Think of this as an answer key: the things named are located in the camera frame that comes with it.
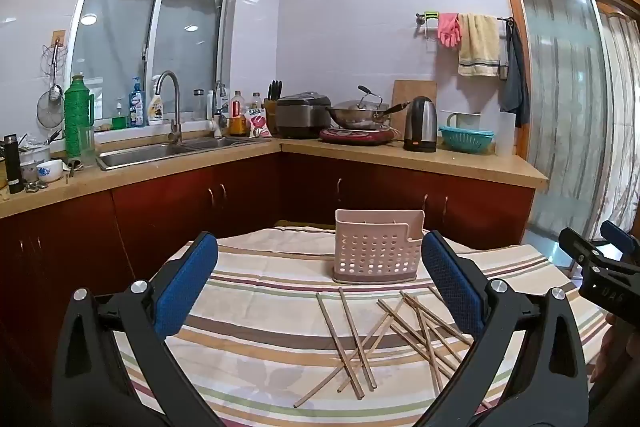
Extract pink snack packet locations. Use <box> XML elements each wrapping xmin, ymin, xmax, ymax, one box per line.
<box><xmin>244</xmin><ymin>108</ymin><xmax>274</xmax><ymax>140</ymax></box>

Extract dark grey cloth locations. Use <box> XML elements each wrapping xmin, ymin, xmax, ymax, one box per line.
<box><xmin>500</xmin><ymin>21</ymin><xmax>531</xmax><ymax>128</ymax></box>

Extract blue detergent bottle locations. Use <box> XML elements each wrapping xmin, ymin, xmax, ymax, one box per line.
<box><xmin>128</xmin><ymin>77</ymin><xmax>146</xmax><ymax>128</ymax></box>

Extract red induction cooker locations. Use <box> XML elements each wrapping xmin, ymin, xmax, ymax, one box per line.
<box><xmin>320</xmin><ymin>126</ymin><xmax>402</xmax><ymax>147</ymax></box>

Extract steel electric kettle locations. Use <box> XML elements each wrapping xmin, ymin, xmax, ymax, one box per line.
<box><xmin>403</xmin><ymin>96</ymin><xmax>439</xmax><ymax>152</ymax></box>

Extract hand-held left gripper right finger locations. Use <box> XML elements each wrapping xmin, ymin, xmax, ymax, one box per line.
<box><xmin>421</xmin><ymin>231</ymin><xmax>593</xmax><ymax>427</ymax></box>

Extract pink rubber gloves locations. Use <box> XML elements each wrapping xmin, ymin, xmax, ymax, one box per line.
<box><xmin>437</xmin><ymin>13</ymin><xmax>464</xmax><ymax>48</ymax></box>

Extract cooking oil bottle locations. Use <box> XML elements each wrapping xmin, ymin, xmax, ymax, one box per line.
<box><xmin>229</xmin><ymin>91</ymin><xmax>249</xmax><ymax>137</ymax></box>

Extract curved steel faucet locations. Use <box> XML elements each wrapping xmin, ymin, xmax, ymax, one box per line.
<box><xmin>154</xmin><ymin>71</ymin><xmax>184</xmax><ymax>144</ymax></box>

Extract grey rice cooker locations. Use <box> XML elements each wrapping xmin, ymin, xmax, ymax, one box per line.
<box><xmin>276</xmin><ymin>91</ymin><xmax>334</xmax><ymax>140</ymax></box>

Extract wire skimmer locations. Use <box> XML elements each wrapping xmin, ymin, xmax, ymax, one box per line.
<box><xmin>41</xmin><ymin>43</ymin><xmax>69</xmax><ymax>74</ymax></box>

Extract yellow striped towel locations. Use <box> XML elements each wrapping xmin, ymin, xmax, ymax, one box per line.
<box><xmin>457</xmin><ymin>13</ymin><xmax>503</xmax><ymax>78</ymax></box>

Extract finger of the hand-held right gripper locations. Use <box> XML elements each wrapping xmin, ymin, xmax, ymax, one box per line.
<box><xmin>600</xmin><ymin>220</ymin><xmax>640</xmax><ymax>258</ymax></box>
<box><xmin>558</xmin><ymin>227</ymin><xmax>608</xmax><ymax>280</ymax></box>

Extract pink perforated chopstick holder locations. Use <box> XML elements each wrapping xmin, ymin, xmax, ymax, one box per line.
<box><xmin>333</xmin><ymin>209</ymin><xmax>426</xmax><ymax>284</ymax></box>

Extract wooden cutting board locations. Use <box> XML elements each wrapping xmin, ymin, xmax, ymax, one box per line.
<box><xmin>390</xmin><ymin>80</ymin><xmax>439</xmax><ymax>136</ymax></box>

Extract white plastic container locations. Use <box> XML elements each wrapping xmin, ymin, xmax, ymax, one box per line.
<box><xmin>495</xmin><ymin>112</ymin><xmax>517</xmax><ymax>157</ymax></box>

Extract green thermos flask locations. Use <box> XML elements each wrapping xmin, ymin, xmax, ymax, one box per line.
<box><xmin>64</xmin><ymin>75</ymin><xmax>96</xmax><ymax>158</ymax></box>

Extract teal plastic colander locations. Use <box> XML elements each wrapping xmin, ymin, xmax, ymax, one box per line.
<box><xmin>438</xmin><ymin>125</ymin><xmax>496</xmax><ymax>154</ymax></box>

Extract metal towel rail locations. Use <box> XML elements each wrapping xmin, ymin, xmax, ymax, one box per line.
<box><xmin>414</xmin><ymin>11</ymin><xmax>516</xmax><ymax>44</ymax></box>

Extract white mug green rim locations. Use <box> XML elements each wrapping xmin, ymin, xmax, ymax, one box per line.
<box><xmin>444</xmin><ymin>110</ymin><xmax>482</xmax><ymax>130</ymax></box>

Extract person's right hand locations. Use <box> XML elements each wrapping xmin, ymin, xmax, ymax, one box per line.
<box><xmin>590</xmin><ymin>312</ymin><xmax>640</xmax><ymax>384</ymax></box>

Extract stainless steel sink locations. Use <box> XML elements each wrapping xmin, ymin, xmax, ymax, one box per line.
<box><xmin>95</xmin><ymin>137</ymin><xmax>258</xmax><ymax>171</ymax></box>

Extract red wooden counter cabinet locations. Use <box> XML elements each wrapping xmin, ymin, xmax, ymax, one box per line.
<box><xmin>0</xmin><ymin>138</ymin><xmax>550</xmax><ymax>388</ymax></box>

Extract striped tablecloth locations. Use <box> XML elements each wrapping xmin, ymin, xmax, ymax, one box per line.
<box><xmin>112</xmin><ymin>222</ymin><xmax>613</xmax><ymax>427</ymax></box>

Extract aluminium sliding window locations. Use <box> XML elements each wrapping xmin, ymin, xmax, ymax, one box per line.
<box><xmin>65</xmin><ymin>0</ymin><xmax>246</xmax><ymax>128</ymax></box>

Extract clear drinking glass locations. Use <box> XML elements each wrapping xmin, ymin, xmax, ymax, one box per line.
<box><xmin>77</xmin><ymin>125</ymin><xmax>97</xmax><ymax>166</ymax></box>

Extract wood framed glass door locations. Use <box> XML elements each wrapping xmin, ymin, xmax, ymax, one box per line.
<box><xmin>496</xmin><ymin>0</ymin><xmax>640</xmax><ymax>253</ymax></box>

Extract pile of wooden chopsticks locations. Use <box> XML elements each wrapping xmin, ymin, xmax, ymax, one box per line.
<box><xmin>293</xmin><ymin>286</ymin><xmax>493</xmax><ymax>409</ymax></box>

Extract white bowl blue print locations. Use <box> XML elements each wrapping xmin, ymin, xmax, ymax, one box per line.
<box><xmin>36</xmin><ymin>159</ymin><xmax>65</xmax><ymax>184</ymax></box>

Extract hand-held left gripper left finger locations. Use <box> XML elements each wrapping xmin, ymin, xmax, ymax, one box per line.
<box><xmin>52</xmin><ymin>231</ymin><xmax>223</xmax><ymax>427</ymax></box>

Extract white spray bottle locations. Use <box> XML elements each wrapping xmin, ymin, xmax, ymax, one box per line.
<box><xmin>147</xmin><ymin>76</ymin><xmax>166</xmax><ymax>126</ymax></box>

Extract steel wok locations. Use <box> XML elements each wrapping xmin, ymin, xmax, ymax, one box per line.
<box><xmin>327</xmin><ymin>101</ymin><xmax>411</xmax><ymax>130</ymax></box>

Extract knife block with knives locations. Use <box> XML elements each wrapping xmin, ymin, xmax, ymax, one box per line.
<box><xmin>263</xmin><ymin>80</ymin><xmax>284</xmax><ymax>136</ymax></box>

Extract black thermos bottle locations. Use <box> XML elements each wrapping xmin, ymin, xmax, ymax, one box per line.
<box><xmin>4</xmin><ymin>133</ymin><xmax>25</xmax><ymax>194</ymax></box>

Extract metal mesh strainer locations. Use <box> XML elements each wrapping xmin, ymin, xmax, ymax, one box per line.
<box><xmin>36</xmin><ymin>74</ymin><xmax>66</xmax><ymax>128</ymax></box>

